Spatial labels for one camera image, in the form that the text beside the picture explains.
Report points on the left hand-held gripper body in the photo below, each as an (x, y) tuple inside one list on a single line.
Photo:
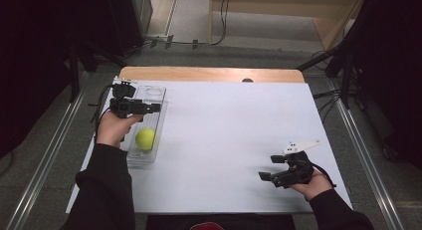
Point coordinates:
[(124, 102)]

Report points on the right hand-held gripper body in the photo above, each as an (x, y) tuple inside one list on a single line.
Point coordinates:
[(295, 173)]

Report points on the clear plastic container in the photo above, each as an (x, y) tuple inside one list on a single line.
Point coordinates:
[(156, 123)]

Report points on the yellow tennis ball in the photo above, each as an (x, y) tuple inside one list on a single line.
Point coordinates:
[(145, 139)]

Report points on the person's right hand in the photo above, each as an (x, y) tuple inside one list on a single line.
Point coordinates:
[(313, 187)]

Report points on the person's left hand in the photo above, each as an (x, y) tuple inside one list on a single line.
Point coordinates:
[(112, 128)]

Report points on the person's dark lap clothing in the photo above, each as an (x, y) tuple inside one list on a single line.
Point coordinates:
[(249, 222)]

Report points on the black stand legs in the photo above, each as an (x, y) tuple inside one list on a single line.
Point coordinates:
[(345, 74), (73, 74)]

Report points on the red cloth item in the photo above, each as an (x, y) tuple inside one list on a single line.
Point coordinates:
[(205, 226)]

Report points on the dark round table grommet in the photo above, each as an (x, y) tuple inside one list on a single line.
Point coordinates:
[(247, 80)]

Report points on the dark cabinet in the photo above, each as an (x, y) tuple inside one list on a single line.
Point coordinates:
[(141, 14)]

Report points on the black curtain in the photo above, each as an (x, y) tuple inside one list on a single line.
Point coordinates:
[(33, 57), (391, 74)]

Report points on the light wooden shelf unit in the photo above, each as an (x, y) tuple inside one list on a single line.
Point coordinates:
[(298, 6)]

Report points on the metal floor rail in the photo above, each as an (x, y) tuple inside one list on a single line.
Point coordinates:
[(365, 157), (46, 153)]

